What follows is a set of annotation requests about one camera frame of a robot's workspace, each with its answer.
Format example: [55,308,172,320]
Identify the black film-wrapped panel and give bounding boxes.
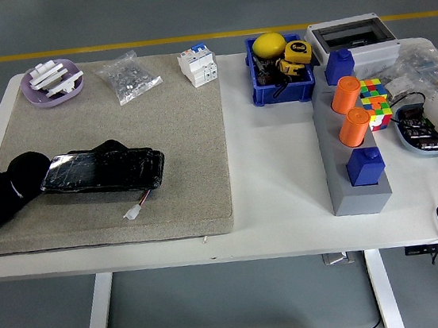
[36,133,169,205]

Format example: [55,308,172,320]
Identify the black rag with red patch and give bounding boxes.
[0,149,58,234]

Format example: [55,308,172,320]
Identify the blue plastic bin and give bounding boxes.
[243,29,319,109]

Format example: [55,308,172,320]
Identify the grey-brown mat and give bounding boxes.
[0,46,240,262]

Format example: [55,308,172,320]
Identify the yellow black tool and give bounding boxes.
[274,55,309,83]

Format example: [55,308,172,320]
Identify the clear bag of screws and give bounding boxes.
[91,46,167,110]

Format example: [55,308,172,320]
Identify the yellow ball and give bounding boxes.
[250,30,289,61]

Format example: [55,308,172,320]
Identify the yellow tape measure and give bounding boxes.
[282,38,315,72]

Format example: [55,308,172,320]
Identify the orange cylinder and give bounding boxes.
[335,105,374,149]
[327,74,364,117]

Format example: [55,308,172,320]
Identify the blue block with knob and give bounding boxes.
[321,47,359,87]
[344,145,389,189]

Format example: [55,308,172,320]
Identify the grey block holder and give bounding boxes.
[307,68,396,220]

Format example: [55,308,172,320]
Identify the colourful puzzle cube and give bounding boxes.
[356,76,395,133]

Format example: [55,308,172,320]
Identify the white plastic part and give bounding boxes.
[26,59,69,92]
[42,71,86,101]

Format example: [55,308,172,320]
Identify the grey distribution box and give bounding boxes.
[302,10,405,82]

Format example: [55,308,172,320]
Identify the light blue bowl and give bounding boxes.
[390,100,438,162]

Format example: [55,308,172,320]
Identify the purple bowl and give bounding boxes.
[17,56,88,112]

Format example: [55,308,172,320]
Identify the white table leg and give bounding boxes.
[75,271,120,328]
[363,245,406,328]

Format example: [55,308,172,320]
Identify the clear bags of parts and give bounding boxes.
[352,39,438,110]

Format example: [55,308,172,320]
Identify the wire with white connector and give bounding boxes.
[118,187,157,223]

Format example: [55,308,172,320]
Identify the white circuit breaker blue switch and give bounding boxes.
[175,40,221,91]

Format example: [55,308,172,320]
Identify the metal bracket under table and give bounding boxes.
[321,250,355,268]

